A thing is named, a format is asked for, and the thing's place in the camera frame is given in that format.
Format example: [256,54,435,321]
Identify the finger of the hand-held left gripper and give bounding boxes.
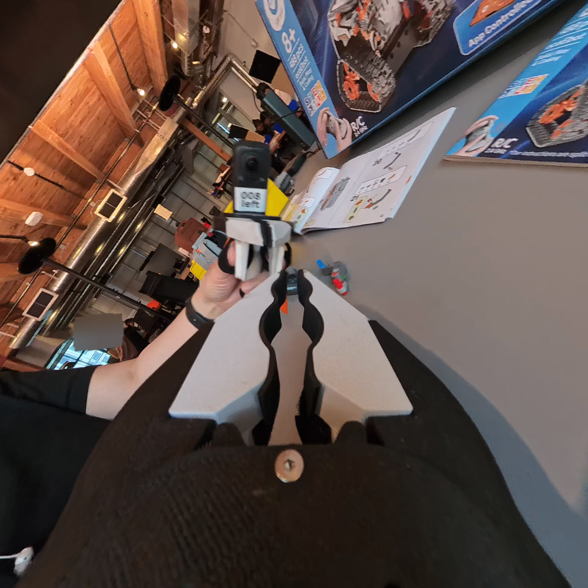
[266,222,293,275]
[227,222,265,281]

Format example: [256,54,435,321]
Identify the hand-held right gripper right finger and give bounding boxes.
[296,270,414,445]

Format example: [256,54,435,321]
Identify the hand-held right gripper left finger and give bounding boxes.
[168,271,283,445]

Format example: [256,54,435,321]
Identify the person's left forearm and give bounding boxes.
[85,317,207,421]

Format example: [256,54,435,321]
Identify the person's left hand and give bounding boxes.
[198,245,277,321]

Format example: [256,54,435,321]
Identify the yellow plastic bin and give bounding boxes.
[264,180,300,222]

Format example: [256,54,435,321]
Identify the black wrist band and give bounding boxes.
[185,296,215,330]

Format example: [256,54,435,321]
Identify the black hanging screen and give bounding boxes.
[249,50,282,84]

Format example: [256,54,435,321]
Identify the black round pendant lamp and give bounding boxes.
[17,237,58,276]
[157,75,183,112]

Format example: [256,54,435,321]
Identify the open white instruction booklet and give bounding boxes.
[288,107,457,236]

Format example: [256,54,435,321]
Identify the large blue toy kit box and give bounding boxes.
[255,0,567,160]

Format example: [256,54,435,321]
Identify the person's black shirt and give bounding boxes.
[0,365,113,588]

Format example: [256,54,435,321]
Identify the blue cover instruction booklet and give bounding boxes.
[444,4,588,164]

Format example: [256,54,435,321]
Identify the long metal ceiling duct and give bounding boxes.
[9,133,184,350]

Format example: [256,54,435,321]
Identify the thin white cable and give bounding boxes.
[0,547,35,575]

